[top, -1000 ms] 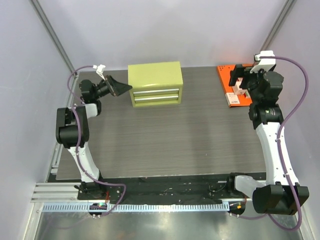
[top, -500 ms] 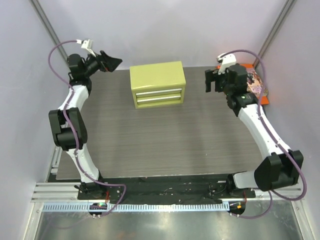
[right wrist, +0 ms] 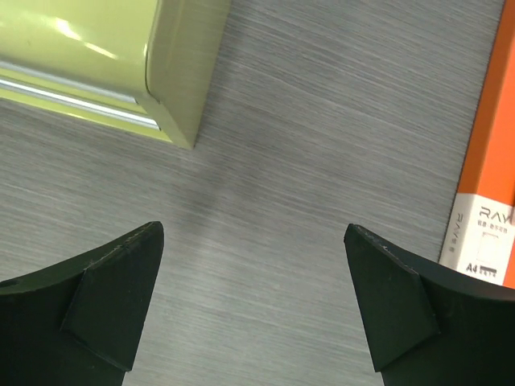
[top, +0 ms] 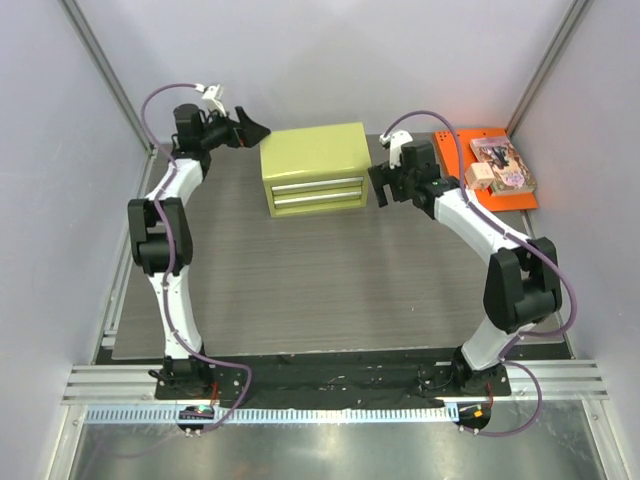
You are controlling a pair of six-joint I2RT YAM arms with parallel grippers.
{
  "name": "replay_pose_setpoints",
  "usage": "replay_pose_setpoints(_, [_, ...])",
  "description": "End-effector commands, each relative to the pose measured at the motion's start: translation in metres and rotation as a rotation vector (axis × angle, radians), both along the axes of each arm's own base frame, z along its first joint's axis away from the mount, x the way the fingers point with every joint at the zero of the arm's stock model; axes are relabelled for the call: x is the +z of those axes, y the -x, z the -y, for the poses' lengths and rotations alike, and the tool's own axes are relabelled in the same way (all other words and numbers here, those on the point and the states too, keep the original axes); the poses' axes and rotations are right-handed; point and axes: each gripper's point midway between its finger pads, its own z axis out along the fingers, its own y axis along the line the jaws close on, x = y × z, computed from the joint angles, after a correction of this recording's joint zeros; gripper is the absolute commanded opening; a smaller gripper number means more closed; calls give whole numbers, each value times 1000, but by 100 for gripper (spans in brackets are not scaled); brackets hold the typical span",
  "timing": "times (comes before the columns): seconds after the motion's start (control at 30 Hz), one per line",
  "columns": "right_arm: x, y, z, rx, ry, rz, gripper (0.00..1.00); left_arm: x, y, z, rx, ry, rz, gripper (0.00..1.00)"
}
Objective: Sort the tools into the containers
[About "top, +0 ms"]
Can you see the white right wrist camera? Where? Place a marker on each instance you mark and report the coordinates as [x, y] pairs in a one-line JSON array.
[[394, 142]]

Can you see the green metal drawer toolbox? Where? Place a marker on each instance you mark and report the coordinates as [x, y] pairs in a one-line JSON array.
[[315, 169]]

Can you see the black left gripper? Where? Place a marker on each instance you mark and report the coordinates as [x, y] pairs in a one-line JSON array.
[[253, 133]]

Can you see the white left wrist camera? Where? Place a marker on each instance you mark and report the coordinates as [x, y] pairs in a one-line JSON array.
[[211, 96]]

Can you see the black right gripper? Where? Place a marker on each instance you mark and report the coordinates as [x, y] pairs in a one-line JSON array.
[[388, 179]]

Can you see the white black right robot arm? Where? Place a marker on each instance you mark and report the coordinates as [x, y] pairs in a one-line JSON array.
[[521, 290]]

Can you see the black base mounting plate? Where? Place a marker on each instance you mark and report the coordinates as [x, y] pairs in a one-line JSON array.
[[355, 380]]

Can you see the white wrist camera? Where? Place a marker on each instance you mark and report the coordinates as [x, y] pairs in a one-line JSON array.
[[394, 142], [211, 96]]

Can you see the aluminium corner post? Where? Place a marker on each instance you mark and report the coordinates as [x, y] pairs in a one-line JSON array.
[[90, 42], [562, 37]]

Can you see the small beige cube box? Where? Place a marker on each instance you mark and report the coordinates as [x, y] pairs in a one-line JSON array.
[[479, 176]]

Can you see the white slotted cable duct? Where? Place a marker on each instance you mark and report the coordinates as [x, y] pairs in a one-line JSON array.
[[192, 415]]

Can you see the orange flat tray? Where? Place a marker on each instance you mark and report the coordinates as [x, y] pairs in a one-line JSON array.
[[456, 156]]

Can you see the left aluminium corner post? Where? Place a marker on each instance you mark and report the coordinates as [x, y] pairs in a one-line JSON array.
[[90, 42]]

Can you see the right aluminium corner post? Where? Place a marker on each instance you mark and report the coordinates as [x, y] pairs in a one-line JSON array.
[[562, 37]]

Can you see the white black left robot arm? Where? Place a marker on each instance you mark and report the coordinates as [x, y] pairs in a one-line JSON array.
[[161, 240]]

